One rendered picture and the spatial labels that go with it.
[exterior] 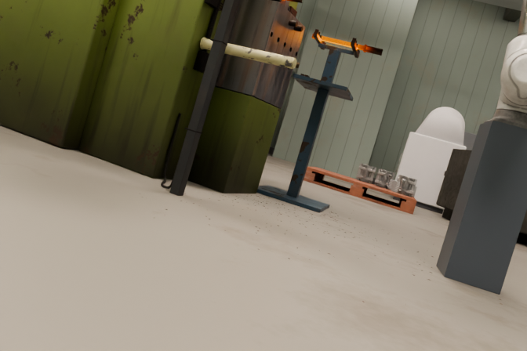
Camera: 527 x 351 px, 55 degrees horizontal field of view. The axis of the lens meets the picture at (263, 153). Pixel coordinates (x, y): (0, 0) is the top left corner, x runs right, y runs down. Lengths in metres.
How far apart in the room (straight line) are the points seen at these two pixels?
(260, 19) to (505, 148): 1.18
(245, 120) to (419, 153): 4.23
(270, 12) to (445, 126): 4.31
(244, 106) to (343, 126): 5.99
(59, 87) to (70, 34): 0.24
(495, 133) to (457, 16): 7.72
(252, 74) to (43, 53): 0.97
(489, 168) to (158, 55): 1.41
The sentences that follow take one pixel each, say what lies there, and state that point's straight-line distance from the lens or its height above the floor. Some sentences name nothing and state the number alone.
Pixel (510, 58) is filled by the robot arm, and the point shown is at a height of 0.79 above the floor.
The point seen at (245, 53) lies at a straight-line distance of 2.12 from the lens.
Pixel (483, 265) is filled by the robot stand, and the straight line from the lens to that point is 2.03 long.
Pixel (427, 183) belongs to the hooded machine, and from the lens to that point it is 6.34.
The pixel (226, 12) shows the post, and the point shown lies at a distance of 1.96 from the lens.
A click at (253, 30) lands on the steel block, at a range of 2.39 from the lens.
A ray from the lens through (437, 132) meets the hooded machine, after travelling 6.40.
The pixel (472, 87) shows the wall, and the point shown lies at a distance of 9.46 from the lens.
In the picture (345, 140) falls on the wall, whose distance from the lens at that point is 8.24.
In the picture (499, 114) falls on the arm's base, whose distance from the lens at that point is 2.08.
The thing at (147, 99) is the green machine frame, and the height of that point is 0.32.
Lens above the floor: 0.32
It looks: 2 degrees down
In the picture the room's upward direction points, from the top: 16 degrees clockwise
